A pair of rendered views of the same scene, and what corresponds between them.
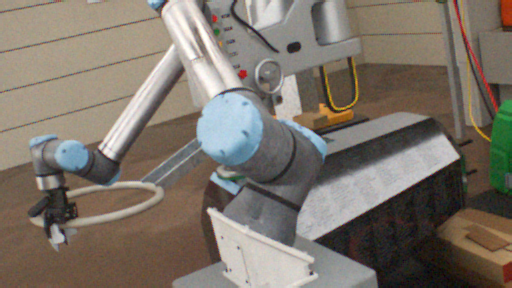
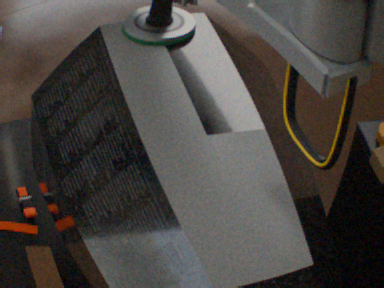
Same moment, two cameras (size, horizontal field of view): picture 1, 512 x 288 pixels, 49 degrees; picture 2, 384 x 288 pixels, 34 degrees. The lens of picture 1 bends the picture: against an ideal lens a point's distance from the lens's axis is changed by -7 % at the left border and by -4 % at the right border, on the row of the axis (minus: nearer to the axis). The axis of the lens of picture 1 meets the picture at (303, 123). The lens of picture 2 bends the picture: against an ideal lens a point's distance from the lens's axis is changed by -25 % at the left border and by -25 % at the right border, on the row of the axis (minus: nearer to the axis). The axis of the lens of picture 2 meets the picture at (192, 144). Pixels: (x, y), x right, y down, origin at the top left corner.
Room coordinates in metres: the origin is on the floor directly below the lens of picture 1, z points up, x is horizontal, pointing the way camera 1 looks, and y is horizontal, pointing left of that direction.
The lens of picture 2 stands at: (2.63, -1.46, 2.03)
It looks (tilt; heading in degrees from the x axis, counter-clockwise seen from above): 43 degrees down; 93
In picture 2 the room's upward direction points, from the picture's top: 9 degrees clockwise
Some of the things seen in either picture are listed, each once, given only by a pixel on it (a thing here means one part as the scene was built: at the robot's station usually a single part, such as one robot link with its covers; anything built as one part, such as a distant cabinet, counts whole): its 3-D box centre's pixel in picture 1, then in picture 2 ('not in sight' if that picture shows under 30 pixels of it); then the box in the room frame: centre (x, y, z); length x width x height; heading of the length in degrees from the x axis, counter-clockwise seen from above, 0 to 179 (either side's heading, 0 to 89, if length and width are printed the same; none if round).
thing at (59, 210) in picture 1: (58, 204); not in sight; (1.75, 0.83, 1.02); 0.09 x 0.08 x 0.12; 71
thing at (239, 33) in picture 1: (232, 51); not in sight; (2.45, 0.23, 1.32); 0.36 x 0.22 x 0.45; 131
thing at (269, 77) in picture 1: (264, 77); not in sight; (2.38, 0.12, 1.20); 0.15 x 0.10 x 0.15; 131
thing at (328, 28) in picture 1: (328, 20); (330, 8); (2.83, -0.21, 1.35); 0.19 x 0.19 x 0.20
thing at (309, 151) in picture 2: (339, 79); (317, 102); (2.83, -0.21, 1.06); 0.23 x 0.03 x 0.32; 131
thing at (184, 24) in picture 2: (241, 166); (158, 22); (2.40, 0.29, 0.85); 0.21 x 0.21 x 0.01
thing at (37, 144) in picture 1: (46, 154); not in sight; (1.75, 0.82, 1.19); 0.10 x 0.09 x 0.12; 53
